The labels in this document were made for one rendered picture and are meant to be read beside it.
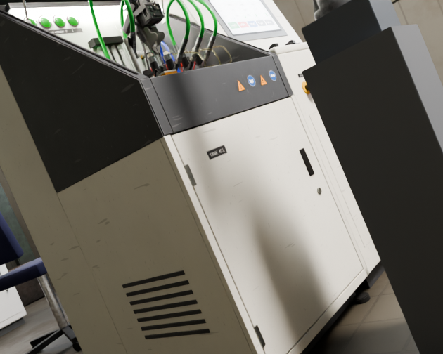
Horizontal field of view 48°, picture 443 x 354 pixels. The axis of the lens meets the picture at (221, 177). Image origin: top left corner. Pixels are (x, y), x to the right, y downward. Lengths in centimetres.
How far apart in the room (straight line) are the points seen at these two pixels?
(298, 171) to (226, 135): 35
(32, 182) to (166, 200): 64
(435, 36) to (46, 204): 270
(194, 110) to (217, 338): 64
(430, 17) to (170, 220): 264
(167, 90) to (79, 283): 81
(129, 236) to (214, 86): 52
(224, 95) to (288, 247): 51
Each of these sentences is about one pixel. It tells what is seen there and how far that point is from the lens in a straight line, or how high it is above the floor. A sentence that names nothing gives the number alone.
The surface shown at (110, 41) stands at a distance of 203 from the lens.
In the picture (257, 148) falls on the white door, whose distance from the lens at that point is 156.
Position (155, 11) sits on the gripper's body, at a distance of 174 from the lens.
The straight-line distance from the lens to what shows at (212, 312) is 141.
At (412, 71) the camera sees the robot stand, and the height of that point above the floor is 69.
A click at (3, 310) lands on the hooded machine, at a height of 20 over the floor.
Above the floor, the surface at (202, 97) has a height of 86.
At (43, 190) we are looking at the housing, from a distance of 182.
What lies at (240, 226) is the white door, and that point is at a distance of 140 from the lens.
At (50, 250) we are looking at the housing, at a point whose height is 62.
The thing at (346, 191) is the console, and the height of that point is 38.
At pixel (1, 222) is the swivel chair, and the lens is 310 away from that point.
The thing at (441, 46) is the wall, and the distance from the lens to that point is 362.
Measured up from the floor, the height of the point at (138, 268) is 47.
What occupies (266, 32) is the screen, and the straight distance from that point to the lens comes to 239.
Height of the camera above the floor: 67
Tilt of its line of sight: 2 degrees down
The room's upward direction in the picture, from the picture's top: 23 degrees counter-clockwise
